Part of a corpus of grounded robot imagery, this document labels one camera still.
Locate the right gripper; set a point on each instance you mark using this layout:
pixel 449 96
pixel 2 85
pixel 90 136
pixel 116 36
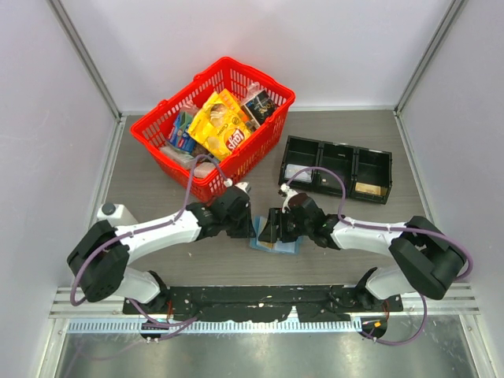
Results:
pixel 270 234

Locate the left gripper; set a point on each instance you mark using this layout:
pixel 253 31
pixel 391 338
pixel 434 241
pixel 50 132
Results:
pixel 247 228

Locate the blue card holder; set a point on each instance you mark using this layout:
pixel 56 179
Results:
pixel 279 247

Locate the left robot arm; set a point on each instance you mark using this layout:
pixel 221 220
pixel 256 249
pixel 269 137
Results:
pixel 101 260

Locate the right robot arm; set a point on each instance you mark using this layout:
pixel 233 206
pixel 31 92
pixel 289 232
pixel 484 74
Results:
pixel 426 261

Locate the white card in tray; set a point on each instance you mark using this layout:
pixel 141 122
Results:
pixel 299 171

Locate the gold card in tray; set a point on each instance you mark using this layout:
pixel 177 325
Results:
pixel 369 189

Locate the pink wrapped packet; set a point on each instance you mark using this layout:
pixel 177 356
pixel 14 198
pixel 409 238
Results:
pixel 202 170

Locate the clear wrapped packet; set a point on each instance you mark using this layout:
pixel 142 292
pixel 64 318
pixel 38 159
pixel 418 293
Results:
pixel 183 159

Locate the yellow Lays chips bag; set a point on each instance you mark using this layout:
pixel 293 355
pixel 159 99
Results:
pixel 220 125

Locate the black three-compartment tray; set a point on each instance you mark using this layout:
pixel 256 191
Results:
pixel 333 162

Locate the blue green packet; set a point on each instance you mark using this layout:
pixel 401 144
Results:
pixel 179 137

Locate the black snack box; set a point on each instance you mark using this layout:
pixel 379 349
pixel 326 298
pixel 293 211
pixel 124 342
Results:
pixel 259 106

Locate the red plastic shopping basket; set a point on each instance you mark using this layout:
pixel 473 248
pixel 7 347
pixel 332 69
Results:
pixel 153 129

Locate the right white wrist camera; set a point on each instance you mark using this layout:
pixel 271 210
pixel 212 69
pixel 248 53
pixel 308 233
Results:
pixel 286 193

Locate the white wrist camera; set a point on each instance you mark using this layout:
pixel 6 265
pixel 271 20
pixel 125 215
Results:
pixel 286 193
pixel 244 186

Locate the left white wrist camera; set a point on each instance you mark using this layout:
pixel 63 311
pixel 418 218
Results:
pixel 244 186

